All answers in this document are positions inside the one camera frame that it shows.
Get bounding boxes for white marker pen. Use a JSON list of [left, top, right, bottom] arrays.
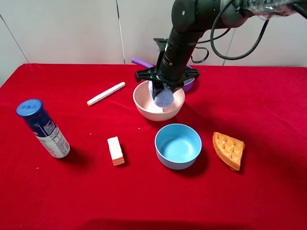
[[87, 82, 126, 106]]

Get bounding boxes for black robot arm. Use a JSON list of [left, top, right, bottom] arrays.
[[136, 0, 307, 107]]

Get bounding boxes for red velvet tablecloth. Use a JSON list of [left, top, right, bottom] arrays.
[[0, 64, 307, 230]]

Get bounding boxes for blue capped white bottle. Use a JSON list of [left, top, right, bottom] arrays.
[[16, 99, 70, 159]]

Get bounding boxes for purple toy frying pan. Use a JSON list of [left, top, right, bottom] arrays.
[[131, 57, 195, 92]]

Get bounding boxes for cream wafer block toy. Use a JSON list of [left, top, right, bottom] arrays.
[[107, 137, 125, 166]]

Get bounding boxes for blue bowl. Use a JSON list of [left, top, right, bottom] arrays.
[[154, 124, 202, 170]]

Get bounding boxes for orange waffle slice toy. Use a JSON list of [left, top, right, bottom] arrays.
[[213, 132, 245, 171]]

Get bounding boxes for blue plush pineapple toy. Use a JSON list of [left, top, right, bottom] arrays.
[[148, 81, 174, 108]]

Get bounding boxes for black cable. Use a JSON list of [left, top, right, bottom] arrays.
[[191, 0, 307, 64]]

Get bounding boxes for pink white bowl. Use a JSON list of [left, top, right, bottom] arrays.
[[133, 81, 185, 121]]

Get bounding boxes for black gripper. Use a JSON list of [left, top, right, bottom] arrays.
[[135, 66, 200, 101]]

